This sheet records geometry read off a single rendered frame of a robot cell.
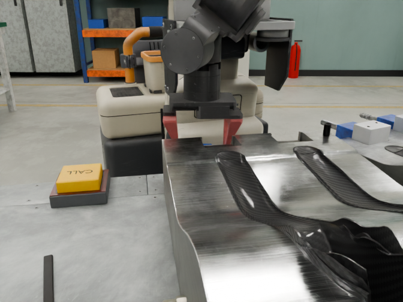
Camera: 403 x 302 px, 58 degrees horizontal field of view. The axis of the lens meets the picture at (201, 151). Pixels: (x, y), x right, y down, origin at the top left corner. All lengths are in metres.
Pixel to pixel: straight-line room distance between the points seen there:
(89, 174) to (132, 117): 0.56
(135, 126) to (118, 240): 0.68
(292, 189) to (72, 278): 0.26
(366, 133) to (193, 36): 0.35
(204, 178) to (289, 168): 0.11
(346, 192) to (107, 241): 0.29
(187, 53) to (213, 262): 0.30
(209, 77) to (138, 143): 0.64
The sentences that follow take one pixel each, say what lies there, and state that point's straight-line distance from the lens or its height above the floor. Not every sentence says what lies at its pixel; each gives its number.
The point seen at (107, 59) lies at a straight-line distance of 5.53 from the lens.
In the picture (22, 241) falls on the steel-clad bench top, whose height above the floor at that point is 0.80.
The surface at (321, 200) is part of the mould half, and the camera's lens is 0.40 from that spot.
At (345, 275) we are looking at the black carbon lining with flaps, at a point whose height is 0.94.
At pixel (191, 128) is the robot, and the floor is 0.80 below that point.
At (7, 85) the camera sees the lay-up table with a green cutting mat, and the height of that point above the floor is 0.28.
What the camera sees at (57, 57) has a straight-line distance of 5.99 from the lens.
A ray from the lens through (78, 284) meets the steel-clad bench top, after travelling 0.43.
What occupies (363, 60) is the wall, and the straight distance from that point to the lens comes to 6.34.
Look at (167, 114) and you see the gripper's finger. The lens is 0.57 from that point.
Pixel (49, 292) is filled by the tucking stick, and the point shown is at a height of 0.80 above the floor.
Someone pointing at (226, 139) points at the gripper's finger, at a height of 0.87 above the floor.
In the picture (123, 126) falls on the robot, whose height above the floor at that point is 0.73.
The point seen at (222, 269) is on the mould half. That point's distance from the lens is 0.22.
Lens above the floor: 1.08
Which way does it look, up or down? 22 degrees down
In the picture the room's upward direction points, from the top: straight up
